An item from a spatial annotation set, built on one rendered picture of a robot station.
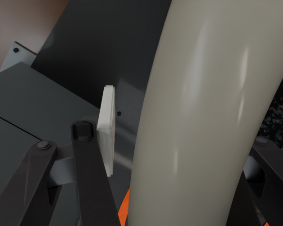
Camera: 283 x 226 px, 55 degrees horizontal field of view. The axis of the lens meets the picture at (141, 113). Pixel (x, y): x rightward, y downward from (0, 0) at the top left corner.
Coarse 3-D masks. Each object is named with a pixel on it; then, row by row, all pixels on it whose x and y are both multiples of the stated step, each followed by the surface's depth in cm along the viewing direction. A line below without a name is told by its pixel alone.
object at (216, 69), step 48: (192, 0) 5; (240, 0) 5; (192, 48) 5; (240, 48) 5; (192, 96) 6; (240, 96) 5; (144, 144) 7; (192, 144) 6; (240, 144) 6; (144, 192) 7; (192, 192) 6
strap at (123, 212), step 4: (128, 192) 126; (128, 196) 127; (124, 200) 128; (128, 200) 128; (124, 204) 129; (120, 208) 130; (124, 208) 130; (120, 212) 131; (124, 212) 131; (120, 216) 132; (124, 216) 132; (120, 220) 133; (124, 220) 133; (124, 224) 134
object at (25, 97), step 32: (0, 96) 78; (32, 96) 88; (64, 96) 101; (0, 128) 67; (32, 128) 75; (64, 128) 84; (0, 160) 59; (0, 192) 53; (64, 192) 63; (64, 224) 56
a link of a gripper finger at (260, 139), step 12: (264, 144) 13; (252, 156) 13; (264, 156) 12; (276, 156) 12; (264, 168) 12; (276, 168) 11; (264, 180) 14; (276, 180) 11; (252, 192) 13; (264, 192) 12; (276, 192) 11; (264, 204) 12; (276, 204) 11; (264, 216) 12; (276, 216) 11
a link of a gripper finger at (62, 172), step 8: (96, 120) 16; (96, 128) 15; (64, 152) 13; (72, 152) 13; (56, 160) 12; (64, 160) 13; (72, 160) 13; (56, 168) 13; (64, 168) 13; (72, 168) 13; (48, 176) 13; (56, 176) 13; (64, 176) 13; (72, 176) 13; (48, 184) 13; (56, 184) 13
